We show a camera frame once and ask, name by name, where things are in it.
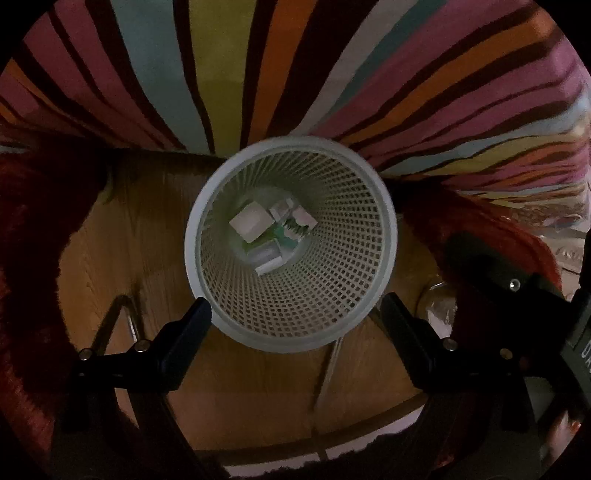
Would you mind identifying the white small box trash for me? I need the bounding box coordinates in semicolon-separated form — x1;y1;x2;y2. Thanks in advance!
229;201;274;244

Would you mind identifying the tissue pack with forest print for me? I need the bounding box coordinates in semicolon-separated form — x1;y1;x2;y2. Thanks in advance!
272;206;318;248

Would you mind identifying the white mesh trash basket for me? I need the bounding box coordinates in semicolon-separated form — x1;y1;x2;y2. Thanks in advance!
184;137;398;353

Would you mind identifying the colourful striped bed sheet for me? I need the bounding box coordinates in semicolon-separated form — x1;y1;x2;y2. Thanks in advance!
1;1;590;227

